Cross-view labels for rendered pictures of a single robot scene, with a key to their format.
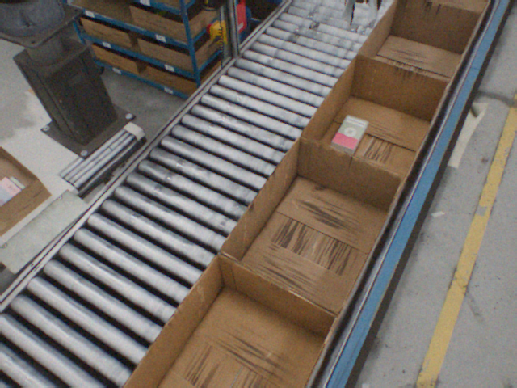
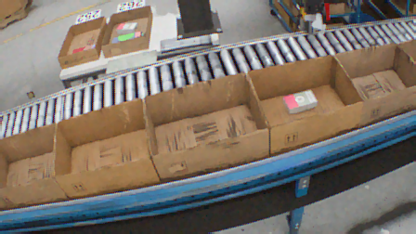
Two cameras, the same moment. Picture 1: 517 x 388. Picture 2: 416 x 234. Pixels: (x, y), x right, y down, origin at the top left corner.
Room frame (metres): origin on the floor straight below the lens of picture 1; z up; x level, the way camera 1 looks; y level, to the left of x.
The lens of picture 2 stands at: (-0.06, -0.91, 2.02)
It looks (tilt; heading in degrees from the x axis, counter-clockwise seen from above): 46 degrees down; 54
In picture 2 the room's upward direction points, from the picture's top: 12 degrees counter-clockwise
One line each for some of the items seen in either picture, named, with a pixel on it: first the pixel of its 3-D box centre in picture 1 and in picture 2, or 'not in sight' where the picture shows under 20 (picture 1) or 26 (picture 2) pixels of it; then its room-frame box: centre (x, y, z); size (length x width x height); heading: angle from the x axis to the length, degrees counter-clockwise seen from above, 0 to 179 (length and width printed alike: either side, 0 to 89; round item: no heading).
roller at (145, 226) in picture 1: (162, 235); (169, 97); (0.65, 0.31, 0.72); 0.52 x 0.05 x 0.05; 56
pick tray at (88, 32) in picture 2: not in sight; (83, 41); (0.60, 1.15, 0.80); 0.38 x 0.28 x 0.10; 49
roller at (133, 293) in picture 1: (123, 285); (132, 108); (0.49, 0.42, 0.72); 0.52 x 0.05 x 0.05; 56
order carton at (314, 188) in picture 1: (313, 229); (205, 127); (0.50, -0.13, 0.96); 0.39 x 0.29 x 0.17; 146
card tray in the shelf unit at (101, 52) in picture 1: (129, 47); (295, 7); (2.45, 0.81, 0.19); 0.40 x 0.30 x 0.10; 55
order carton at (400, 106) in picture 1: (372, 128); (305, 102); (0.82, -0.35, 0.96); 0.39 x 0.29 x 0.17; 146
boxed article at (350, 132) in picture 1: (349, 135); (300, 102); (0.86, -0.30, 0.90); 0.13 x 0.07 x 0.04; 148
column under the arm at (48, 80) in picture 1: (70, 90); (194, 3); (1.15, 0.64, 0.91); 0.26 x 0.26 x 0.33; 51
